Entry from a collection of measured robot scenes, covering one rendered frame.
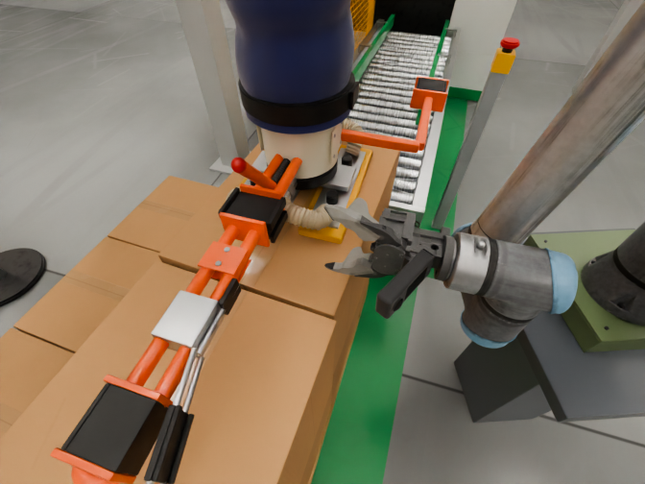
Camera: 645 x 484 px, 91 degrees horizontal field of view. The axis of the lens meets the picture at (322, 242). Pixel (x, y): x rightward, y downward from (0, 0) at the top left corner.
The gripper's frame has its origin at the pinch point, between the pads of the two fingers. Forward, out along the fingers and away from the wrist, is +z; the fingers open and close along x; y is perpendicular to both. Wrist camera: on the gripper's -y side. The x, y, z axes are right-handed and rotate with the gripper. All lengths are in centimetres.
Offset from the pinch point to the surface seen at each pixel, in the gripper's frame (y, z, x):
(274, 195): 6.1, 10.8, 2.3
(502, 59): 118, -38, -10
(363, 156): 40.2, 0.7, -10.4
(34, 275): 16, 170, -103
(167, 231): 30, 73, -52
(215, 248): -7.0, 15.5, 1.4
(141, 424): -31.4, 10.7, 2.1
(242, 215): 0.5, 14.4, 1.7
